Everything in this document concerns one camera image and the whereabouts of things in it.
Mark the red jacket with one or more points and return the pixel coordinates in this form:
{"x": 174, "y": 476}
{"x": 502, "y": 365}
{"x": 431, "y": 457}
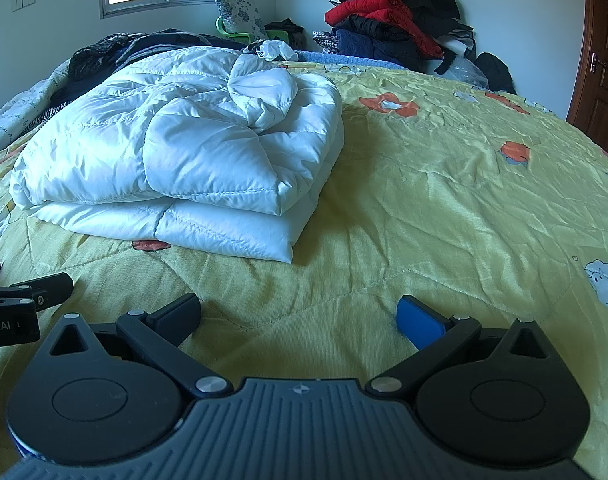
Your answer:
{"x": 368, "y": 5}

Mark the clear plastic bag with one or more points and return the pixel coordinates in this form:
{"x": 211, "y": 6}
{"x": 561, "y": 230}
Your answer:
{"x": 466, "y": 72}

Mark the black quilted jacket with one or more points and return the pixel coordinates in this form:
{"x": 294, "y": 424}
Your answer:
{"x": 378, "y": 27}

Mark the black bag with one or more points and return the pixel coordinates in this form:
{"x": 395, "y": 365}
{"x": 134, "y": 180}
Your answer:
{"x": 496, "y": 72}

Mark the green plastic chair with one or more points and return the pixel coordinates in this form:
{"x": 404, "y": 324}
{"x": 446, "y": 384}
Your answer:
{"x": 220, "y": 25}

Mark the pile of dark clothes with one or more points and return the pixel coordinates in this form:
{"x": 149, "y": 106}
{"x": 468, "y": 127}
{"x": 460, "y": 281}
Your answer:
{"x": 134, "y": 45}

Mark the white printed quilt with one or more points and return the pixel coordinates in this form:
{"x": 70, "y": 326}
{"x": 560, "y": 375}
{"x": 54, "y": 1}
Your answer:
{"x": 14, "y": 115}

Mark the brown wooden door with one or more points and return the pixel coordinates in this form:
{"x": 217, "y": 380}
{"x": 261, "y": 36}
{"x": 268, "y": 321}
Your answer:
{"x": 603, "y": 10}

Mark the dark olive cloth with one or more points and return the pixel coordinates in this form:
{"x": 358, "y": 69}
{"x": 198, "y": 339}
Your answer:
{"x": 289, "y": 27}

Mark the crumpled silver white bag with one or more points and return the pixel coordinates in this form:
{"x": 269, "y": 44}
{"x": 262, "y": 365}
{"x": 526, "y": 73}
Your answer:
{"x": 276, "y": 50}

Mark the floral pillow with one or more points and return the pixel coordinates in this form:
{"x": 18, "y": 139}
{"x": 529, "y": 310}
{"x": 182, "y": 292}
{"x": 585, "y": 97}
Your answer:
{"x": 241, "y": 15}

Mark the blue bed sheet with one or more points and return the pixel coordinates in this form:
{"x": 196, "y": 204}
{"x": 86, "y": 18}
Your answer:
{"x": 334, "y": 57}

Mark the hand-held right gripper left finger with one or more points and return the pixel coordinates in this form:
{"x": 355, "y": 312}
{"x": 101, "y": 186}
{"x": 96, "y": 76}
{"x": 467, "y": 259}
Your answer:
{"x": 176, "y": 312}

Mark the white padded jacket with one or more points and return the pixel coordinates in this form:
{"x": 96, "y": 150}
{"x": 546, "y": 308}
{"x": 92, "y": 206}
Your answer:
{"x": 184, "y": 160}

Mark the white grey cloth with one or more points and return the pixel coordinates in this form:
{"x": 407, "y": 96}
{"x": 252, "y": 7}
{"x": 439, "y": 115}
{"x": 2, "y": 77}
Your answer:
{"x": 458, "y": 40}

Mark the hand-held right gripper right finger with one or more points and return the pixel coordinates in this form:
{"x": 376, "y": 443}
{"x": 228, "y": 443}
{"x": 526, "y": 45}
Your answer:
{"x": 416, "y": 317}

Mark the checked cloth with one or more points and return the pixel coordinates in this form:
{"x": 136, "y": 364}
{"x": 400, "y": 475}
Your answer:
{"x": 326, "y": 42}

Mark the yellow printed blanket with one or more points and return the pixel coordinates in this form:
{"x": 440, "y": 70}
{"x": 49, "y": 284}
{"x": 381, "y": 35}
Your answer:
{"x": 433, "y": 210}

